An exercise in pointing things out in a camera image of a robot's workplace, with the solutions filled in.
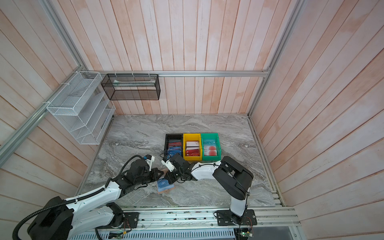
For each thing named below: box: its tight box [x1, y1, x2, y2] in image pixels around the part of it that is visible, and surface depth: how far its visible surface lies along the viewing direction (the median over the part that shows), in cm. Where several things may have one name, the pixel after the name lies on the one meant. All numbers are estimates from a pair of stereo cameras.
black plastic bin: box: [163, 133, 184, 161], surface depth 101 cm
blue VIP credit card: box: [157, 178, 175, 193], surface depth 85 cm
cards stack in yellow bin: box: [185, 140, 200, 157], surface depth 100 cm
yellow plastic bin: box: [183, 133, 203, 161], surface depth 100 cm
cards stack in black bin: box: [167, 140, 182, 160], surface depth 101 cm
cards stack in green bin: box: [203, 139, 218, 156], surface depth 102 cm
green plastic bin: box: [200, 133, 222, 161], surface depth 100 cm
